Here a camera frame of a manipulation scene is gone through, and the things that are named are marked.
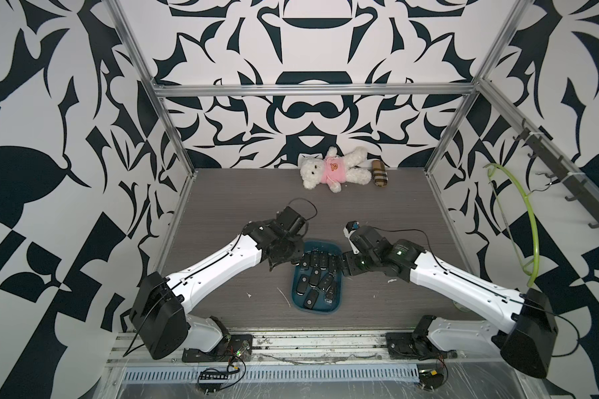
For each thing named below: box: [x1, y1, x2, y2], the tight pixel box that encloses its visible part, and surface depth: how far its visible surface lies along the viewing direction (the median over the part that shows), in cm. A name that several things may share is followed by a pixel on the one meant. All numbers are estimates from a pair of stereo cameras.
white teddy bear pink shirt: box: [299, 146, 372, 194], surface depth 113 cm
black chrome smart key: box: [324, 285, 335, 304], surface depth 85 cm
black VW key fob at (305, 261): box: [301, 251, 311, 271], surface depth 91 cm
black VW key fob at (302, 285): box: [296, 274, 309, 296], surface depth 87 cm
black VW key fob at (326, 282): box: [318, 272, 335, 291], surface depth 87 cm
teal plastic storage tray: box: [291, 238, 343, 315], surface depth 87 cm
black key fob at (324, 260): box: [318, 251, 329, 269], surface depth 91 cm
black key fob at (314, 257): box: [310, 246, 320, 268], surface depth 93 cm
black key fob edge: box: [303, 288, 320, 310], surface depth 84 cm
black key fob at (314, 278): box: [308, 269, 321, 288], surface depth 89 cm
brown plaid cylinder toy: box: [371, 159, 389, 188], surface depth 117 cm
